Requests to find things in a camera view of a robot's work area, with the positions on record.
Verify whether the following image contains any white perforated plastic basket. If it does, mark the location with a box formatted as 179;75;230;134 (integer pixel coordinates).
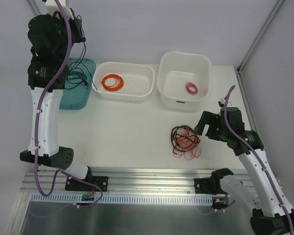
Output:
92;62;155;102

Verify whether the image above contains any white plastic tub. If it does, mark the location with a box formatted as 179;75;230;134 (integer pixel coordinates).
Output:
156;51;213;112

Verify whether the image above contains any pink wire coil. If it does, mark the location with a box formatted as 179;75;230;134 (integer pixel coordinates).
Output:
185;81;198;94

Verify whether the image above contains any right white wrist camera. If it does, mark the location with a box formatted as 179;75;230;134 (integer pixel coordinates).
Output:
218;97;229;108

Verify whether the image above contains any white slotted cable duct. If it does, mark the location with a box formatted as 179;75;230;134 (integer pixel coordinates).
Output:
31;193;213;206

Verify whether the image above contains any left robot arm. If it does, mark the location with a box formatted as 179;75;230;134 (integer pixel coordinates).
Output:
20;10;93;190

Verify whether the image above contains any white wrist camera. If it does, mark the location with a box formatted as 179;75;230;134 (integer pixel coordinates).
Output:
45;0;74;19
218;97;229;108

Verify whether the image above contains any teal transparent plastic tray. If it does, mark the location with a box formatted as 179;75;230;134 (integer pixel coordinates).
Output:
60;58;96;110

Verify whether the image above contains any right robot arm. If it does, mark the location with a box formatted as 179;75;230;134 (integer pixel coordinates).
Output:
194;107;294;235

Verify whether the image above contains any right aluminium frame post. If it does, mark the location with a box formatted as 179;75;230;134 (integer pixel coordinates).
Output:
237;0;286;74

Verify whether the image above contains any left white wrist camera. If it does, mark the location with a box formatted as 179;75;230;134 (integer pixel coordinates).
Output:
45;0;74;19

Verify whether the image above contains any thin black cable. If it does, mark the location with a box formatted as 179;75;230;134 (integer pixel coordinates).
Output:
70;40;98;91

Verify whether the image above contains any orange wire coil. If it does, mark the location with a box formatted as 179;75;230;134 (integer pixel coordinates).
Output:
101;74;125;92

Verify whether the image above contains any left aluminium frame post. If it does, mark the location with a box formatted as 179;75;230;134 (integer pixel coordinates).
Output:
25;0;41;16

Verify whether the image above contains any aluminium mounting rail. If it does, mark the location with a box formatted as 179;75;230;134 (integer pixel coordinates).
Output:
20;167;256;195

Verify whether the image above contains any aluminium frame post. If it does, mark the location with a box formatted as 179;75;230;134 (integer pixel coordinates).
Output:
237;0;286;74
25;0;41;16

